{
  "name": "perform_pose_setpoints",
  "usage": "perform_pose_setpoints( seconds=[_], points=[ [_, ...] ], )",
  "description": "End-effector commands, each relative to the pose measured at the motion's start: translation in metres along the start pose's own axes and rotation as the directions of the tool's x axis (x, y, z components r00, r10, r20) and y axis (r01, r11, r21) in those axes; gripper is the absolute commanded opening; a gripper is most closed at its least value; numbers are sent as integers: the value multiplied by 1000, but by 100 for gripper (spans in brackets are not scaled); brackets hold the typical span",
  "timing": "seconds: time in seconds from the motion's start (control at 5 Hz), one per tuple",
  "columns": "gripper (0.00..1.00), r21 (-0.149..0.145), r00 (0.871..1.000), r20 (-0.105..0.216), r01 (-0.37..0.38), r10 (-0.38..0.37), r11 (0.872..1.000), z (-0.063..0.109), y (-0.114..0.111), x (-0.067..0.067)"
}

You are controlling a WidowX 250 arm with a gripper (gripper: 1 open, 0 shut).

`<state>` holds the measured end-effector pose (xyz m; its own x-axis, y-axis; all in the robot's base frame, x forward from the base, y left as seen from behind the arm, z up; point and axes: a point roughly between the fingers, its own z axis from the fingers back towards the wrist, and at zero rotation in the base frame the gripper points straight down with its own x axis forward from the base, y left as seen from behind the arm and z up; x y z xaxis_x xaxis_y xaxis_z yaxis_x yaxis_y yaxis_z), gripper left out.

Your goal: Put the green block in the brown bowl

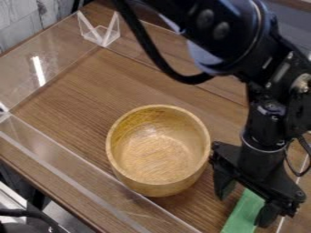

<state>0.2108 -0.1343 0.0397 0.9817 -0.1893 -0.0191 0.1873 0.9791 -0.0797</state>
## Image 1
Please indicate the green rectangular block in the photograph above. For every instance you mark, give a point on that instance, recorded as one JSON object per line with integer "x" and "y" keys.
{"x": 244, "y": 215}

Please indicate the clear acrylic corner bracket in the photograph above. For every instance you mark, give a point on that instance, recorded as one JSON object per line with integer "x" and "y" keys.
{"x": 102, "y": 35}

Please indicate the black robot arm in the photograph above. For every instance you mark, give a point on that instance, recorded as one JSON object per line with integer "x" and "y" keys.
{"x": 234, "y": 40}

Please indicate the black metal frame piece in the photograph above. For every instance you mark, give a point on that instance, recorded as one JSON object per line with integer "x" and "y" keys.
{"x": 39, "y": 220}

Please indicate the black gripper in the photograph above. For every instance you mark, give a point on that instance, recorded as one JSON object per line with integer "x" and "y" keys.
{"x": 256, "y": 165}

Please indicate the brown wooden bowl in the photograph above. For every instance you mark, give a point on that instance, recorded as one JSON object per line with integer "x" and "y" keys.
{"x": 158, "y": 148}

